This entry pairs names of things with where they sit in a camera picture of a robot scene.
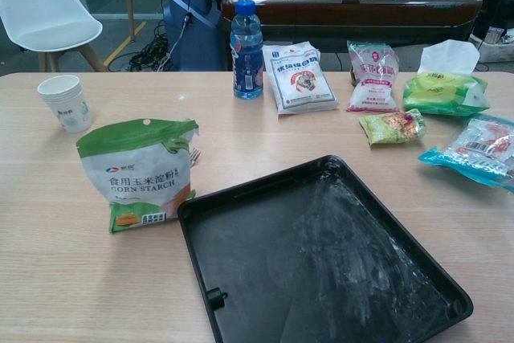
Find black floor cable bundle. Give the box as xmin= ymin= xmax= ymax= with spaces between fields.
xmin=108 ymin=29 xmax=177 ymax=72

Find white chair wooden legs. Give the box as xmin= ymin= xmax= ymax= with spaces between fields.
xmin=0 ymin=0 xmax=108 ymax=73

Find green white corn starch bag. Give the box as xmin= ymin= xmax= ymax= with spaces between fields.
xmin=75 ymin=116 xmax=201 ymax=235

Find small green snack packet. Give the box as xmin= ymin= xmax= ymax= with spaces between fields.
xmin=358 ymin=108 xmax=428 ymax=147

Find green tissue pack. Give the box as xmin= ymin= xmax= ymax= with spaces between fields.
xmin=402 ymin=39 xmax=491 ymax=117

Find white paper cup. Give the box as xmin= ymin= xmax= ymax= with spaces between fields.
xmin=37 ymin=75 xmax=93 ymax=134

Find brown mahjong table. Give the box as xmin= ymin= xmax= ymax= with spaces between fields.
xmin=219 ymin=0 xmax=483 ymax=71

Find white sugar bag blue print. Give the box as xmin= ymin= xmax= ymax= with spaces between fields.
xmin=261 ymin=41 xmax=340 ymax=116

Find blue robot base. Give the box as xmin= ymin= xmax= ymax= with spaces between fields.
xmin=162 ymin=0 xmax=226 ymax=72

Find blue drink bottle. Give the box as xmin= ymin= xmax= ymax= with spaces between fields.
xmin=229 ymin=0 xmax=265 ymax=100

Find teal clear snack bag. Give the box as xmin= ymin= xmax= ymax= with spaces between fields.
xmin=417 ymin=113 xmax=514 ymax=194

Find black baking tray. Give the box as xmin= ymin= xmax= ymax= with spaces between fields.
xmin=177 ymin=153 xmax=475 ymax=343

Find white sugar bag pink print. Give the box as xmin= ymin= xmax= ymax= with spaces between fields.
xmin=345 ymin=39 xmax=402 ymax=114

